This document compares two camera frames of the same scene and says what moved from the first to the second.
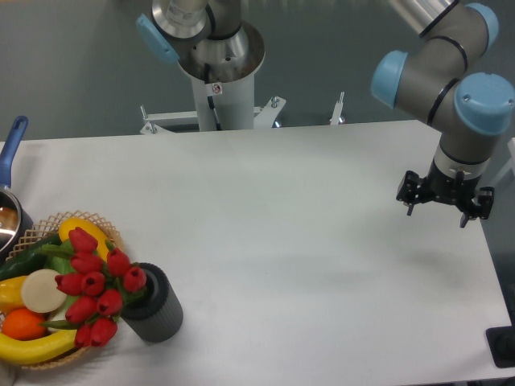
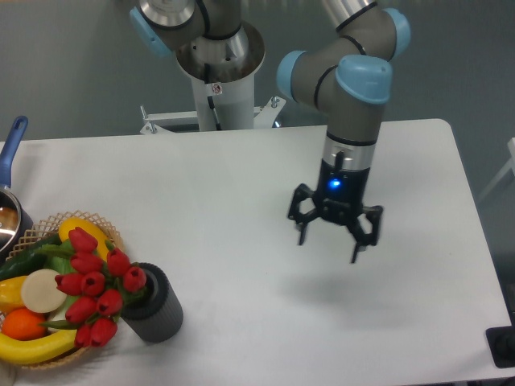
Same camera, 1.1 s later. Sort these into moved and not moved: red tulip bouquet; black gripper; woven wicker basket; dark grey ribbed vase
Moved: black gripper
Not moved: dark grey ribbed vase; woven wicker basket; red tulip bouquet
